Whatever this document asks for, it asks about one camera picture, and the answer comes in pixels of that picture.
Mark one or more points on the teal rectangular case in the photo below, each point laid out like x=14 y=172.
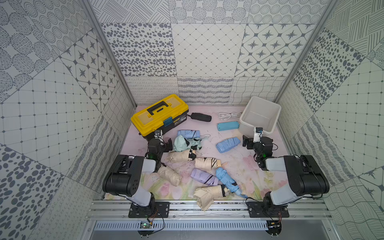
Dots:
x=228 y=126

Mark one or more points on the periwinkle blue folded umbrella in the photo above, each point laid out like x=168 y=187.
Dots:
x=189 y=134

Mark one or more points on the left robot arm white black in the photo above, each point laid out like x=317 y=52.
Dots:
x=124 y=177

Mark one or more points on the white plastic storage box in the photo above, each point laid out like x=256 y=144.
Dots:
x=259 y=113

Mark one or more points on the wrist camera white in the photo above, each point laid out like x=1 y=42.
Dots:
x=258 y=132
x=158 y=134

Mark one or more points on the crumpled beige umbrella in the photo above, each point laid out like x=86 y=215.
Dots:
x=170 y=175

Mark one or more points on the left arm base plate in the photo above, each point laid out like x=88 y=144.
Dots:
x=153 y=210

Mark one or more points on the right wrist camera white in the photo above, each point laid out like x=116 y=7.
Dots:
x=258 y=132

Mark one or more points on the mint green umbrella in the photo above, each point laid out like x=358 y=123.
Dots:
x=181 y=144

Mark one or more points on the white slotted cable duct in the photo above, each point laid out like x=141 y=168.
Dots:
x=193 y=225

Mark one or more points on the yellow black toolbox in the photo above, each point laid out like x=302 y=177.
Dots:
x=164 y=115

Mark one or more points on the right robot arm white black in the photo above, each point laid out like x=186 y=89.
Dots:
x=305 y=177

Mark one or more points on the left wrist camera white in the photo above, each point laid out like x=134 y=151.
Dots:
x=158 y=134

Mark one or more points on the aluminium mounting rail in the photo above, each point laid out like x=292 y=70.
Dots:
x=111 y=210

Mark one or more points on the light blue umbrella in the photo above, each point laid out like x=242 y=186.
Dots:
x=227 y=145

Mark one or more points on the sky blue long umbrella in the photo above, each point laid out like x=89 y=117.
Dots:
x=229 y=182

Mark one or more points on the beige umbrella black stripes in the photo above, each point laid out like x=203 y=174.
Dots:
x=207 y=164

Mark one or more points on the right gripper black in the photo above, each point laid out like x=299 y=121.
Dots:
x=250 y=143

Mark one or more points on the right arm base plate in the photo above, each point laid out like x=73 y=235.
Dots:
x=259 y=210

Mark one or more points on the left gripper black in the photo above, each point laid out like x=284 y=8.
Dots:
x=162 y=142

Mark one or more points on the beige umbrella black inner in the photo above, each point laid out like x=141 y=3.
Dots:
x=184 y=156

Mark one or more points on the lavender umbrella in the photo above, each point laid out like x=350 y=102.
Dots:
x=204 y=177

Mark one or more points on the large beige umbrella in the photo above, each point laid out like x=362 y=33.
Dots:
x=206 y=196

